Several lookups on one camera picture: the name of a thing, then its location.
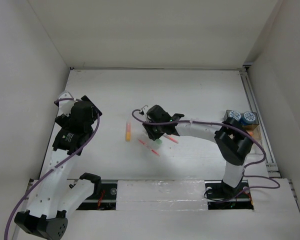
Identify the green cap teal highlighter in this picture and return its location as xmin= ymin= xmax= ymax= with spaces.
xmin=155 ymin=139 xmax=163 ymax=146

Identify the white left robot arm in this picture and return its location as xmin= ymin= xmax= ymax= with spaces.
xmin=14 ymin=93 xmax=102 ymax=240

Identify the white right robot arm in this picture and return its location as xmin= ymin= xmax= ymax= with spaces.
xmin=140 ymin=105 xmax=253 ymax=200

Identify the red thin pen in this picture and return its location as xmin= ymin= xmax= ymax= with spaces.
xmin=137 ymin=138 xmax=160 ymax=156

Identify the orange thin pen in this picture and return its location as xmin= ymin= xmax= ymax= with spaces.
xmin=163 ymin=134 xmax=179 ymax=144

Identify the clear plastic container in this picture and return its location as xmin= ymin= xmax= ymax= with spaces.
xmin=249 ymin=138 xmax=263 ymax=155

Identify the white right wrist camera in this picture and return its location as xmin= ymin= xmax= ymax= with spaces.
xmin=139 ymin=105 xmax=150 ymax=116

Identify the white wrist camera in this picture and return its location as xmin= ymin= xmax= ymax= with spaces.
xmin=139 ymin=105 xmax=150 ymax=116
xmin=56 ymin=90 xmax=76 ymax=115

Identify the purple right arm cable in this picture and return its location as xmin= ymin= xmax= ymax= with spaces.
xmin=131 ymin=108 xmax=282 ymax=203

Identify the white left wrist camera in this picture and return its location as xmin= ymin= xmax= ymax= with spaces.
xmin=56 ymin=90 xmax=76 ymax=115

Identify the aluminium front rail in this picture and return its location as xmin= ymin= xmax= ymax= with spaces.
xmin=78 ymin=179 xmax=254 ymax=212

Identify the aluminium side rail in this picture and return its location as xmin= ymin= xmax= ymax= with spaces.
xmin=239 ymin=64 xmax=282 ymax=179

